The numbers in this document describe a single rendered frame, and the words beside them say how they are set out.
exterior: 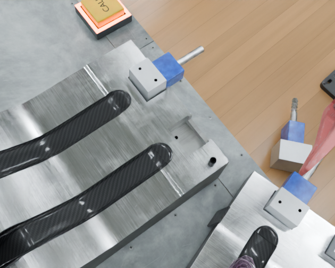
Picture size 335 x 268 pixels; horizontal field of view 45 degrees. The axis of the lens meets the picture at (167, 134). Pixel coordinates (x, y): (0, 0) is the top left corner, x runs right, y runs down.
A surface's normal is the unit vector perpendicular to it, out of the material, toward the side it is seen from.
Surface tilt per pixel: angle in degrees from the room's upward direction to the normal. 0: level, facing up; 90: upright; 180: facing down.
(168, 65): 0
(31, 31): 0
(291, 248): 0
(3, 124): 26
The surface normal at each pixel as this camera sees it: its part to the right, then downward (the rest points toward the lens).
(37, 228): 0.47, -0.52
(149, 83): 0.07, -0.37
